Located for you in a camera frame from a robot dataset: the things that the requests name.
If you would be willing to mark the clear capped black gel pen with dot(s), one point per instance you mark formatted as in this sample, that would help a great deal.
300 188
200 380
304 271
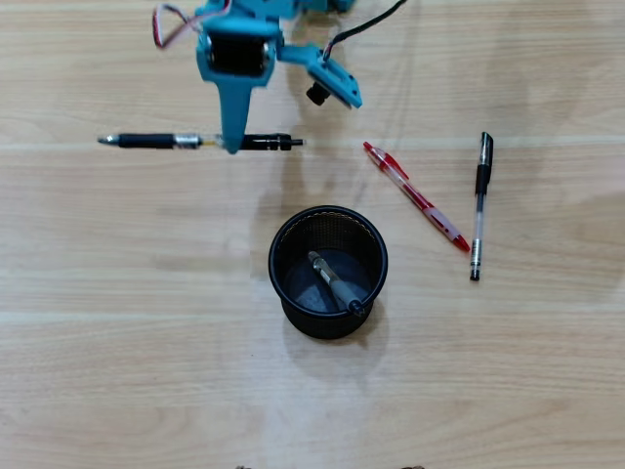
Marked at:
481 205

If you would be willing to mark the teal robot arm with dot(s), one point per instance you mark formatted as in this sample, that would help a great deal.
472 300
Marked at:
263 7

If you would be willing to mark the black mesh pen holder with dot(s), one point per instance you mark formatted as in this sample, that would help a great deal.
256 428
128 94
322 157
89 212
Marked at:
293 312

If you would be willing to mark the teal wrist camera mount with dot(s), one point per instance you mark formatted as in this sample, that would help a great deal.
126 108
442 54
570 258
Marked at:
337 78

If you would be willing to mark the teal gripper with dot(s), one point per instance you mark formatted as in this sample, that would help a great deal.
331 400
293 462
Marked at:
237 54

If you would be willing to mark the grey grip pen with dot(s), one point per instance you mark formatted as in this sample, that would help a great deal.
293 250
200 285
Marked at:
337 288

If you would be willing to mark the black grip retractable pen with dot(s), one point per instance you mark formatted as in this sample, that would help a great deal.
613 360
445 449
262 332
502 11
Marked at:
146 140

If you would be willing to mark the red retractable pen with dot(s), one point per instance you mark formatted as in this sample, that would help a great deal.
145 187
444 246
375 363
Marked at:
415 195

